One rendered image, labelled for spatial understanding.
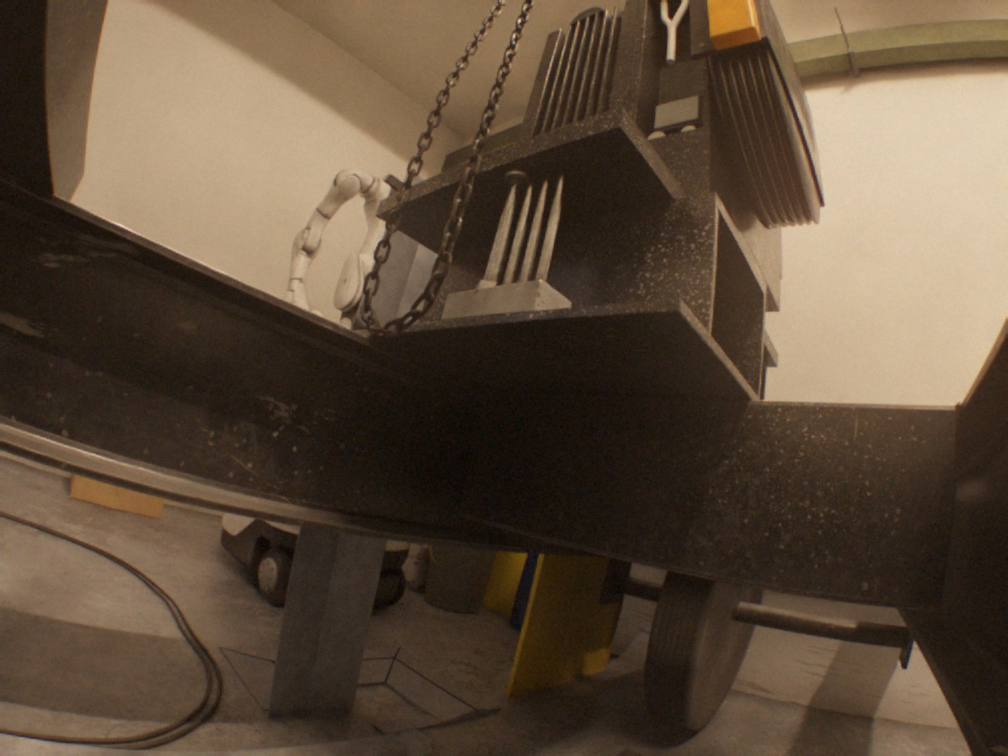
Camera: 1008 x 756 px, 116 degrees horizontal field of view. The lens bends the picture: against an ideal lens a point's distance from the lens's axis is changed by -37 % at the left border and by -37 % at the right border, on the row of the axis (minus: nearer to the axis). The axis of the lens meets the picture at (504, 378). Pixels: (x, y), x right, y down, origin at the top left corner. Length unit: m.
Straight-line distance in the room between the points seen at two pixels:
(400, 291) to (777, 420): 0.69
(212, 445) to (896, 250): 2.02
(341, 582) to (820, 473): 0.78
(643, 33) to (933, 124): 1.58
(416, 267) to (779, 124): 0.70
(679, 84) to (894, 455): 0.74
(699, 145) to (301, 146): 2.54
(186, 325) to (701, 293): 0.57
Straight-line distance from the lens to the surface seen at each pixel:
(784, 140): 0.83
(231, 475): 0.65
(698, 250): 0.55
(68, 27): 0.35
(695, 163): 0.78
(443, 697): 1.18
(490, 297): 0.49
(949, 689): 0.42
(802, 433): 0.54
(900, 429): 0.54
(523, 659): 1.30
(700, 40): 0.88
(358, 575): 0.95
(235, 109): 3.00
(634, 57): 1.07
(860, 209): 2.12
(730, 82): 0.85
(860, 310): 1.90
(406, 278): 0.96
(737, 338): 0.74
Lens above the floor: 0.51
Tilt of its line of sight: 13 degrees up
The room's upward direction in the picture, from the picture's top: 13 degrees clockwise
